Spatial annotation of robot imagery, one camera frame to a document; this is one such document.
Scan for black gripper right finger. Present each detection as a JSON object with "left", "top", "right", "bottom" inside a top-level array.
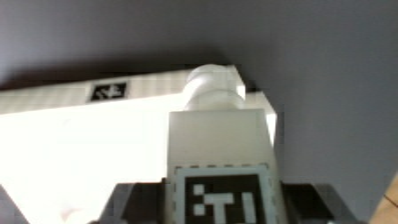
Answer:
[{"left": 280, "top": 183, "right": 358, "bottom": 224}]

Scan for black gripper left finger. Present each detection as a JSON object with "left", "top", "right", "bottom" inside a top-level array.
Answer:
[{"left": 88, "top": 182, "right": 163, "bottom": 224}]

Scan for white leg with tag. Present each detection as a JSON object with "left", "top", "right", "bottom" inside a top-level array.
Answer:
[{"left": 163, "top": 64, "right": 287, "bottom": 224}]

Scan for white square tabletop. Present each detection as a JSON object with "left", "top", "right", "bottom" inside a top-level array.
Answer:
[{"left": 0, "top": 64, "right": 278, "bottom": 224}]

